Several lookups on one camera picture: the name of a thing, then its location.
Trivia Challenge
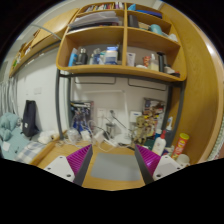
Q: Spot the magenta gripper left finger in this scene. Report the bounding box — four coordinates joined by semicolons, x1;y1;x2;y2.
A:
66;145;93;186

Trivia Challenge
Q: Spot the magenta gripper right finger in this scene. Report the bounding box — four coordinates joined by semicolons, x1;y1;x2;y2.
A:
135;145;161;184

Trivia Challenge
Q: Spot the grey mouse pad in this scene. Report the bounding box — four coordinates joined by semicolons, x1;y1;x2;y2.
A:
91;153;140;181

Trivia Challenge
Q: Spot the white lotion bottle red cap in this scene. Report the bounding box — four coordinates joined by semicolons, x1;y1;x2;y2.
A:
152;131;166;156

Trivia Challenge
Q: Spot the robot figure model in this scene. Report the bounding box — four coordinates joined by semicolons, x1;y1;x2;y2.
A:
132;115;155;145

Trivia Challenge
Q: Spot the white desk lamp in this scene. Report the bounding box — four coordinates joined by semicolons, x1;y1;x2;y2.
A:
85;90;131;144

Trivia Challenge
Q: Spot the yellow chips can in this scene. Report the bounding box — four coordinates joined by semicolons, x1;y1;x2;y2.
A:
171;133;189;160

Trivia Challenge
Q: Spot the white tissue roll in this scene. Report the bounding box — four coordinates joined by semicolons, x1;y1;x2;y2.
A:
38;130;59;144

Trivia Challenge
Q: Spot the plaid pillow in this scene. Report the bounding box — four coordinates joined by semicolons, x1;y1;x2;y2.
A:
15;142;45;164

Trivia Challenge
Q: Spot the black backpack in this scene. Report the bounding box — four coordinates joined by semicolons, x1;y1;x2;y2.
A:
22;100;39;137

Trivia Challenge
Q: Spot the teal blanket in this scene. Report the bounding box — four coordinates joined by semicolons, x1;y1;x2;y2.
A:
0;113;29;160

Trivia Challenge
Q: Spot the black bottle on shelf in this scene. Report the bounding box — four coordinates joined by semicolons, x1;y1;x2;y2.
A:
76;48;88;65

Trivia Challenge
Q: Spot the white tube on shelf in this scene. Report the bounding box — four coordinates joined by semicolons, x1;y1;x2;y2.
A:
126;52;136;67

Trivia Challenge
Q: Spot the blue bottle on shelf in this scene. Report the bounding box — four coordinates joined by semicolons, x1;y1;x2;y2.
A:
68;48;77;67

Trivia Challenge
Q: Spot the wooden side shelf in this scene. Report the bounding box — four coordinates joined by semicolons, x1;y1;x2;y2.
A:
9;8;78;77

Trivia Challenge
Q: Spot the stack of papers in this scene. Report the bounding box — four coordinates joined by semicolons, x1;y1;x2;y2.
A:
69;11;119;28

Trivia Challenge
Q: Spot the wooden wall shelf unit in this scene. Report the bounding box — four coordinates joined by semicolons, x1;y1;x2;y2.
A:
56;3;187;82

